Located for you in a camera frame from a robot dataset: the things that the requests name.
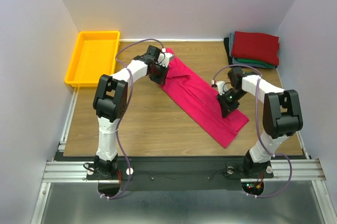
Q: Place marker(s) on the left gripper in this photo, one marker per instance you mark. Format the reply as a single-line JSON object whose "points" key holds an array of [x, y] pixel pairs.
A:
{"points": [[161, 79]]}

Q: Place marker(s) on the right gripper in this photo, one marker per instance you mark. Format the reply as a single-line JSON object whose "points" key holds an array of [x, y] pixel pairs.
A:
{"points": [[225, 107]]}

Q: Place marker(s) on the pink t shirt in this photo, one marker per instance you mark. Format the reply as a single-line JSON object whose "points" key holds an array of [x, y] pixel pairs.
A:
{"points": [[198, 99]]}

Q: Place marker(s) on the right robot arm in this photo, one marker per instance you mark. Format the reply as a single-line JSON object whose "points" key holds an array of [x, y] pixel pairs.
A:
{"points": [[282, 116]]}

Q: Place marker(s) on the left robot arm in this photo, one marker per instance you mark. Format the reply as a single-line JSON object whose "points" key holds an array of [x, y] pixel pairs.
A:
{"points": [[111, 102]]}

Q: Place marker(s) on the folded green t shirt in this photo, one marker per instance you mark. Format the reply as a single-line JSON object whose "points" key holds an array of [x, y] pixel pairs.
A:
{"points": [[254, 63]]}

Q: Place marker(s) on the folded black t shirt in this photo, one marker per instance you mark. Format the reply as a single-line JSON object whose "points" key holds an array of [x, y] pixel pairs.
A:
{"points": [[226, 46]]}

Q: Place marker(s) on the folded red t shirt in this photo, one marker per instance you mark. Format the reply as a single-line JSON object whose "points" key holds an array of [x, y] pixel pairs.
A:
{"points": [[256, 46]]}

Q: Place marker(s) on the yellow plastic tray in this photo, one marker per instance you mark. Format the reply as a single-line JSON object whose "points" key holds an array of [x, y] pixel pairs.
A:
{"points": [[93, 55]]}

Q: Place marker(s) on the folded blue grey t shirt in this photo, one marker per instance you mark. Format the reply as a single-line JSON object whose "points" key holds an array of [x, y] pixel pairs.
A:
{"points": [[231, 42]]}

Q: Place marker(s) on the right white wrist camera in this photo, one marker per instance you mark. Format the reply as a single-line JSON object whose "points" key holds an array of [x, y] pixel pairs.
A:
{"points": [[221, 86]]}

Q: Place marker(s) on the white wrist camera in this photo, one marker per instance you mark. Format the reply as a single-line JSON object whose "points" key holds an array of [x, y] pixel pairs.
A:
{"points": [[165, 58], [221, 86]]}

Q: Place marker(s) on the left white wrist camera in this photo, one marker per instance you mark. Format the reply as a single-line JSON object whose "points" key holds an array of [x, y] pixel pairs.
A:
{"points": [[165, 58]]}

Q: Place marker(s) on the aluminium frame rail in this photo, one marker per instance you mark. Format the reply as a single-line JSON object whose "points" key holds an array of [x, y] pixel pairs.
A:
{"points": [[155, 126]]}

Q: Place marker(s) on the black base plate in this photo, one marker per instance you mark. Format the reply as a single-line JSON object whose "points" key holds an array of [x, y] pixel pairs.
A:
{"points": [[182, 173]]}

